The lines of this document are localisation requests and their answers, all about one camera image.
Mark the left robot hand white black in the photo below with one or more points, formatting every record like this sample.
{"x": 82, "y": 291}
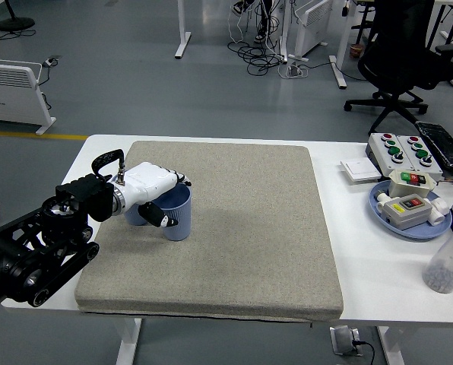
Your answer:
{"x": 146, "y": 182}

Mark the blue ribbed plastic cup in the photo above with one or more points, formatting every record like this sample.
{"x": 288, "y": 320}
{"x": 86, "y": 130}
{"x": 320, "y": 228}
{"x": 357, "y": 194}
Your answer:
{"x": 181, "y": 216}
{"x": 133, "y": 217}

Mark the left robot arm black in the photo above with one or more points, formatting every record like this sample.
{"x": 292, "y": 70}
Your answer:
{"x": 40, "y": 235}

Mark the white push-button control box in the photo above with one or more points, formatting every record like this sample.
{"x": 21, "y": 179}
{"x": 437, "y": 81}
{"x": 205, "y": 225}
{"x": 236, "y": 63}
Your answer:
{"x": 382, "y": 152}
{"x": 420, "y": 159}

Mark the grey-brown foam mat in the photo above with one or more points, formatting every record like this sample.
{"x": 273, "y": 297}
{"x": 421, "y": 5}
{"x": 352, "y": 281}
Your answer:
{"x": 230, "y": 228}

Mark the white desk leg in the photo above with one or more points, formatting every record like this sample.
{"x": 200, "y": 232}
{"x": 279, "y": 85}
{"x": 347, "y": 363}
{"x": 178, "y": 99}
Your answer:
{"x": 338, "y": 68}
{"x": 182, "y": 34}
{"x": 283, "y": 34}

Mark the grey floor power socket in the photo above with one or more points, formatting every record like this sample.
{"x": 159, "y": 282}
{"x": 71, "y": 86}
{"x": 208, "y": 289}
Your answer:
{"x": 51, "y": 61}

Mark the white panel heater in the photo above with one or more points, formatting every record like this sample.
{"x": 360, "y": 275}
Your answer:
{"x": 10, "y": 95}
{"x": 314, "y": 23}

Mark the person's foot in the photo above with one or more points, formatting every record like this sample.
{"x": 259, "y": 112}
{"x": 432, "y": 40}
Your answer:
{"x": 241, "y": 7}

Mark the black fan base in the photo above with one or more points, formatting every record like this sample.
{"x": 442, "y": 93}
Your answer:
{"x": 15, "y": 23}

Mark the white table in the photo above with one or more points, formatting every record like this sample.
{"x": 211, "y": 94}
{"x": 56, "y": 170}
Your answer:
{"x": 363, "y": 266}

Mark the small brown container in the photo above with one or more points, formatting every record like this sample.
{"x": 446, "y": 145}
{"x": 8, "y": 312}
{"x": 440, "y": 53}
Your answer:
{"x": 356, "y": 51}

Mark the silver floor socket box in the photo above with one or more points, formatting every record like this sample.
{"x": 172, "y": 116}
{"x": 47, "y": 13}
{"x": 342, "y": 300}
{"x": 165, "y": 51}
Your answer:
{"x": 342, "y": 340}

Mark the blue round plate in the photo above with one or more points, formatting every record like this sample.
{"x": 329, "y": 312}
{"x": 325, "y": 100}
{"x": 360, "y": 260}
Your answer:
{"x": 420, "y": 232}

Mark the black office chair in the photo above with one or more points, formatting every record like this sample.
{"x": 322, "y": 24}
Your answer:
{"x": 397, "y": 57}

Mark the white pipe fitting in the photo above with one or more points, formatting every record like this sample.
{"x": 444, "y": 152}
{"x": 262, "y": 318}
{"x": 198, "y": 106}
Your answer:
{"x": 438, "y": 213}

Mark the black wrapped keyboard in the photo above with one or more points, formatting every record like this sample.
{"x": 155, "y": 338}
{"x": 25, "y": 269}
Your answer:
{"x": 443, "y": 144}

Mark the clear bottle red cap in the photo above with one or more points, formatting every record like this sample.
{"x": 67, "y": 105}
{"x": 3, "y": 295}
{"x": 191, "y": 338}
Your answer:
{"x": 447, "y": 262}

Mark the white wall switch plate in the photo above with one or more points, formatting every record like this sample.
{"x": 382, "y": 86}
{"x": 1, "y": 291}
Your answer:
{"x": 359, "y": 170}

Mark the grey switch box yellow label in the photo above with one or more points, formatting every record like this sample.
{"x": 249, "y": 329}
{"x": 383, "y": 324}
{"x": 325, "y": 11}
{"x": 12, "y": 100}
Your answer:
{"x": 405, "y": 214}

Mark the white switch box green red buttons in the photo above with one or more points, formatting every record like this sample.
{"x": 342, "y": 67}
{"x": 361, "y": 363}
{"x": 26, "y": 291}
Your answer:
{"x": 409, "y": 186}

